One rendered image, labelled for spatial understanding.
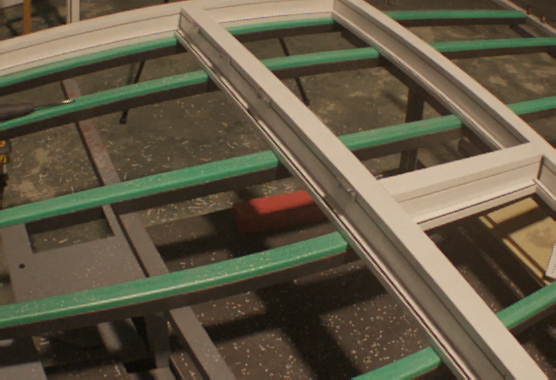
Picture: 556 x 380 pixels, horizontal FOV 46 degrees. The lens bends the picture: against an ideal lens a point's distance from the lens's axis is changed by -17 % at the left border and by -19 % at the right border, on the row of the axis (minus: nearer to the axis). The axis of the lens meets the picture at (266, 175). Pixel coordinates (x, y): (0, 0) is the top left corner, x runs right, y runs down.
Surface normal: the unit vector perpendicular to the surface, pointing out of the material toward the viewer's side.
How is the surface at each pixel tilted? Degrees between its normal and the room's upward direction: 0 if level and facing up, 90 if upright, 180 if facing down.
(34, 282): 0
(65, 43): 90
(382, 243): 90
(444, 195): 90
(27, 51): 90
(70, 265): 0
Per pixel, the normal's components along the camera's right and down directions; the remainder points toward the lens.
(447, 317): -0.91, 0.18
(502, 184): 0.40, 0.51
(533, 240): 0.04, -0.84
